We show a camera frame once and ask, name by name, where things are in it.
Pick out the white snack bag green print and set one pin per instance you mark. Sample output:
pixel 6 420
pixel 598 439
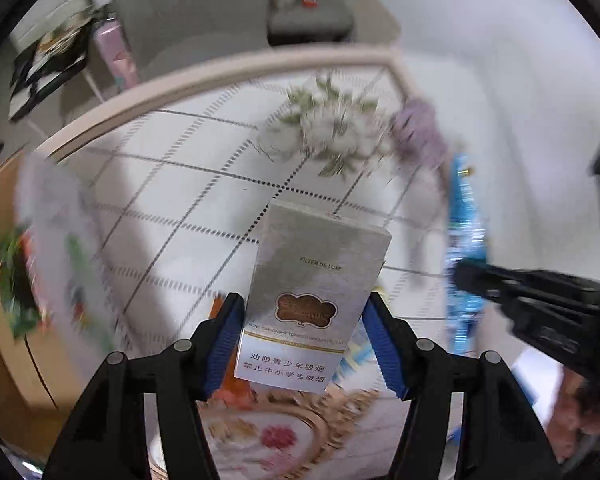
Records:
pixel 65 255

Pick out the white grid tablecloth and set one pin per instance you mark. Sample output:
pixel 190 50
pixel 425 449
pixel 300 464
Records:
pixel 180 175

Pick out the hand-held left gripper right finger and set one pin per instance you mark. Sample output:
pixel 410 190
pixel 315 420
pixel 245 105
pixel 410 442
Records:
pixel 386 346

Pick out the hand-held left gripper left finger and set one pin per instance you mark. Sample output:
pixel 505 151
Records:
pixel 224 346

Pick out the grey cigarette box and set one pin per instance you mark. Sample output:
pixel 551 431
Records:
pixel 314 280

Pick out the purple soft object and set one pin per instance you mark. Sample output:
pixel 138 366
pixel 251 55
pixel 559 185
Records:
pixel 421 130

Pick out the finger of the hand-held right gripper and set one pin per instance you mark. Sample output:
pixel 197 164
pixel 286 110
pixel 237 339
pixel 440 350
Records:
pixel 485 281

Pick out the floral gold-rimmed plate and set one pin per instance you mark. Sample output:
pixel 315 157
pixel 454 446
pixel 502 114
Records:
pixel 275 435

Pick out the person's right hand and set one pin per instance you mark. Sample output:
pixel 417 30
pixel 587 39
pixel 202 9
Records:
pixel 582 410

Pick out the white flower bouquet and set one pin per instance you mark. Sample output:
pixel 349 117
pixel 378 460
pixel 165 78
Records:
pixel 330 127

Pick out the blue snack packet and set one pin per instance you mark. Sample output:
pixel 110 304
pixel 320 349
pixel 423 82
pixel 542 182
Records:
pixel 461 220

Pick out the grey padded stool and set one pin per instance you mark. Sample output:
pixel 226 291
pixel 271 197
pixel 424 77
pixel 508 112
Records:
pixel 310 22

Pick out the pink bottle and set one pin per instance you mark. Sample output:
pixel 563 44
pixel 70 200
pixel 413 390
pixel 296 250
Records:
pixel 116 52

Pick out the light blue packet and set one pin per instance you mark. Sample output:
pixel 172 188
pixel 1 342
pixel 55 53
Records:
pixel 352 360

